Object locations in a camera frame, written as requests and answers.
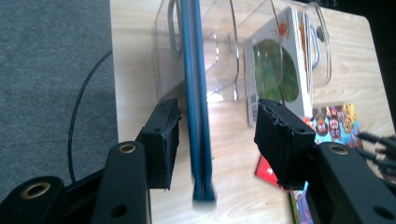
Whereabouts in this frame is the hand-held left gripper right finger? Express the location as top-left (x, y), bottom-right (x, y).
top-left (254, 98), bottom-right (317, 191)

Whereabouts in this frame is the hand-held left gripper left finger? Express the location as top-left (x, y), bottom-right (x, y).
top-left (135, 98), bottom-right (182, 190)

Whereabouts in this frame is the red picture book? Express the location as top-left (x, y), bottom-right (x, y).
top-left (254, 154), bottom-right (290, 190)

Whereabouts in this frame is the dark blue monster picture book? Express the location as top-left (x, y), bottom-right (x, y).
top-left (179, 0), bottom-right (218, 203)

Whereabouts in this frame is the white caterpillar picture book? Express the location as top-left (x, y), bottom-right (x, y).
top-left (243, 7), bottom-right (314, 127)

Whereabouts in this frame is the clear acrylic book rack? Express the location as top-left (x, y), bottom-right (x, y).
top-left (153, 0), bottom-right (332, 104)

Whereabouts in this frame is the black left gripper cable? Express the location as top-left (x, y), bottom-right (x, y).
top-left (67, 49), bottom-right (113, 185)

